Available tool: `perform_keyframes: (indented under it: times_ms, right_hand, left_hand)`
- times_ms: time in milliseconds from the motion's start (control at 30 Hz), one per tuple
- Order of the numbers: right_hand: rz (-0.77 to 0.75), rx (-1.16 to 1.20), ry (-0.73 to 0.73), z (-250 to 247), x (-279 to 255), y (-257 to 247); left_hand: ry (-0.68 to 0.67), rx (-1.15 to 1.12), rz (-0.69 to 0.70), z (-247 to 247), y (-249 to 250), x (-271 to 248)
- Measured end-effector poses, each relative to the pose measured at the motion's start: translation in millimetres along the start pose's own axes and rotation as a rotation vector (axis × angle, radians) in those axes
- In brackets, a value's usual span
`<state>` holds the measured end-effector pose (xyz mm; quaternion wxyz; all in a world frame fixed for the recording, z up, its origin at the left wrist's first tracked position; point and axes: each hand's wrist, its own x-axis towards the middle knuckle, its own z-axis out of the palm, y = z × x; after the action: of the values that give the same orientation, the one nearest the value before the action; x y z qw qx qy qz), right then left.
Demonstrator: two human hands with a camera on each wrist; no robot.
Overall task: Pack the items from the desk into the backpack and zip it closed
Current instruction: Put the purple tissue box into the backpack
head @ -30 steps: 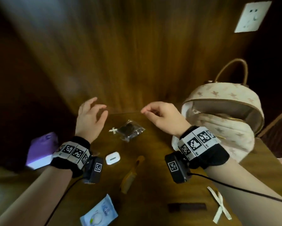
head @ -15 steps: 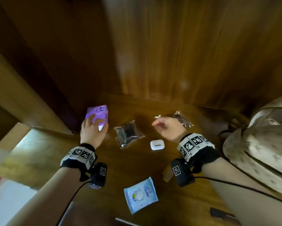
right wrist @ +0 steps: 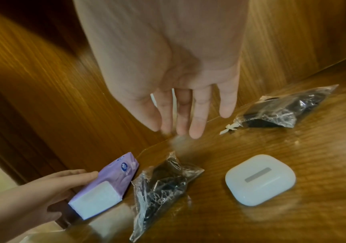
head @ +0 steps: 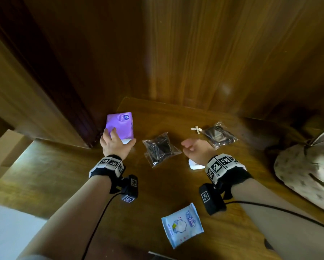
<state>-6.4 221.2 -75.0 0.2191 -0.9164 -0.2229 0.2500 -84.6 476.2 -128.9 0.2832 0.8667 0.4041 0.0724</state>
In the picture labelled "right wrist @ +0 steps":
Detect person's left hand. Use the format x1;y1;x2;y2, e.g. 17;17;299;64
0;169;99;243

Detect person's right hand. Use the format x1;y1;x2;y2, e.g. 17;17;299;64
72;0;251;139

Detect purple tissue pack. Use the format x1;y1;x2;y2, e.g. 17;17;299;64
68;151;140;221

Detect small white ribbon cross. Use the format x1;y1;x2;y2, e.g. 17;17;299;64
219;123;240;135

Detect clear bag with dark contents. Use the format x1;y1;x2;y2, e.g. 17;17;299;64
233;84;340;129

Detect large crinkled bag black contents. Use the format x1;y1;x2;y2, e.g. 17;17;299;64
129;151;205;243

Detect white oval object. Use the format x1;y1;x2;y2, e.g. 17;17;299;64
224;154;297;207

